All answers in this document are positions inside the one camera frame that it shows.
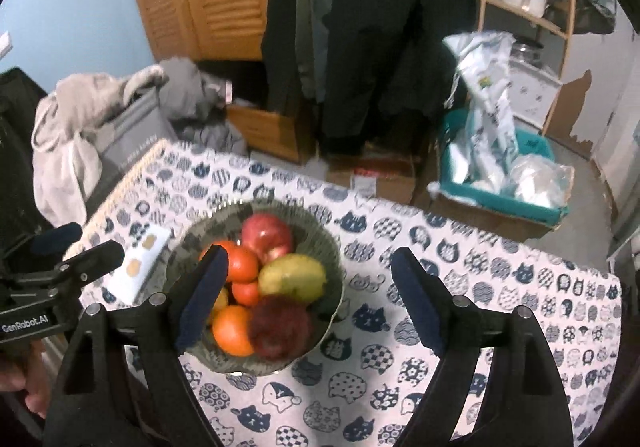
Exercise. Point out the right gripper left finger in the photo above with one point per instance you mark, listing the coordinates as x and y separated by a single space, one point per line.
92 403

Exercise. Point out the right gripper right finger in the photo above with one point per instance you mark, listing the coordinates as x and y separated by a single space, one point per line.
524 402

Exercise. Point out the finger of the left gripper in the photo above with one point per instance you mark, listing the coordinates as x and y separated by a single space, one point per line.
85 261
47 246

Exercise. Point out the medium orange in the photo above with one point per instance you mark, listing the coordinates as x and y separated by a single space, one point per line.
230 331

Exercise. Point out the large orange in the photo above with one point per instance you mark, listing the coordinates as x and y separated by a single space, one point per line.
243 263

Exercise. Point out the red apple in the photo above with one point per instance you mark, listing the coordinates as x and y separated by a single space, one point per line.
280 328
267 236

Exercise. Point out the yellow green pear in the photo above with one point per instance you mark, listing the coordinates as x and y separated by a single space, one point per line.
297 276

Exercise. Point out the left hand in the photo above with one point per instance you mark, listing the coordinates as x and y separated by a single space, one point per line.
29 375

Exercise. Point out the grey white clothes pile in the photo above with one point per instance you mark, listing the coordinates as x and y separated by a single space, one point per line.
92 128

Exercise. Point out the grey tote bag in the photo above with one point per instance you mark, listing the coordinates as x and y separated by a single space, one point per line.
124 140

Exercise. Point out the yellow lemon in bowl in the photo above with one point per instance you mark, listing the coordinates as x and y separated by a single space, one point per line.
220 301

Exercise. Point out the small mandarin in bowl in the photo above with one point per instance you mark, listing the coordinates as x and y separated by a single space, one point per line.
245 293

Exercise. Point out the cat pattern tablecloth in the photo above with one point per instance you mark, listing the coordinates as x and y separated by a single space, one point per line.
362 383

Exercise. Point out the clear plastic bag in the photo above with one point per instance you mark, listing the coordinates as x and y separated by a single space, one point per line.
535 179

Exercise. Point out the green glass bowl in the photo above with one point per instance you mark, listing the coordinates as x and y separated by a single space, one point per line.
310 237

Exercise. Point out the teal plastic tray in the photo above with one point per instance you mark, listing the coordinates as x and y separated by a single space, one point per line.
453 180

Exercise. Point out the white printed plastic bag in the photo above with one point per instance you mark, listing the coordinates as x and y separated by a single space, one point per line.
483 65

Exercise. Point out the black hanging jacket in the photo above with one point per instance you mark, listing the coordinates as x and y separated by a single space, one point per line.
369 71

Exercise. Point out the wooden shelf rack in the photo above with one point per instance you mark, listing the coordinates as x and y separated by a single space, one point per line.
530 12

